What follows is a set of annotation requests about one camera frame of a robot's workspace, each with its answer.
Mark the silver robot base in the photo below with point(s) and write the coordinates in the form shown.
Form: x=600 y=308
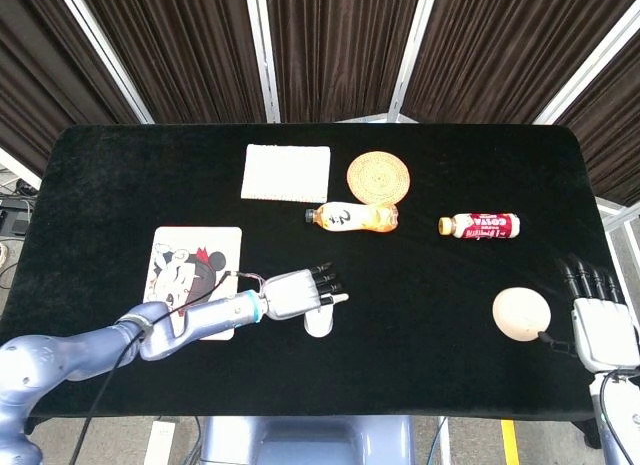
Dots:
x=310 y=440

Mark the brown pleated curtain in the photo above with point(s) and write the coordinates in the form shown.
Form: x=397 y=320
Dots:
x=185 y=50
x=607 y=135
x=340 y=50
x=505 y=50
x=45 y=70

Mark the cartoon print mouse pad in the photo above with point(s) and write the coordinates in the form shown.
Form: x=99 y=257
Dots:
x=195 y=265

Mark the white power strip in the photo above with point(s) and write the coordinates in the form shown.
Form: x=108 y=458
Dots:
x=159 y=442

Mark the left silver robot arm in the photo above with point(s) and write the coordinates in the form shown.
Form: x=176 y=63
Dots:
x=100 y=345

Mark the black table leg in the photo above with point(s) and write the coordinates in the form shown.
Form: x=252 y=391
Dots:
x=590 y=432

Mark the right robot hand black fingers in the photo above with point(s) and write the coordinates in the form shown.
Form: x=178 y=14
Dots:
x=605 y=335

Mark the black floor equipment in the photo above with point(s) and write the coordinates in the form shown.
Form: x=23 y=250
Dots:
x=15 y=215

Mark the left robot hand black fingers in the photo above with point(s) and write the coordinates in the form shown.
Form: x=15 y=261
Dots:
x=292 y=295

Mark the orange tea bottle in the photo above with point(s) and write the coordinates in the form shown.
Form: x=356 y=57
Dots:
x=355 y=217

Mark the black velvet tablecloth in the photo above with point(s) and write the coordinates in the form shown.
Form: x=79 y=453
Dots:
x=320 y=365

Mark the round woven coaster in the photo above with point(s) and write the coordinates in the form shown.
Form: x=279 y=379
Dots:
x=378 y=178

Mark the white frame post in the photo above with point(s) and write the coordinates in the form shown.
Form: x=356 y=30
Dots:
x=262 y=55
x=407 y=55
x=585 y=70
x=105 y=55

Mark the red label drink bottle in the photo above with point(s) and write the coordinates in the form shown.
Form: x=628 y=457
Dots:
x=485 y=226

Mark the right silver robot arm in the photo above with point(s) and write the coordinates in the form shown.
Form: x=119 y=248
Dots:
x=617 y=420

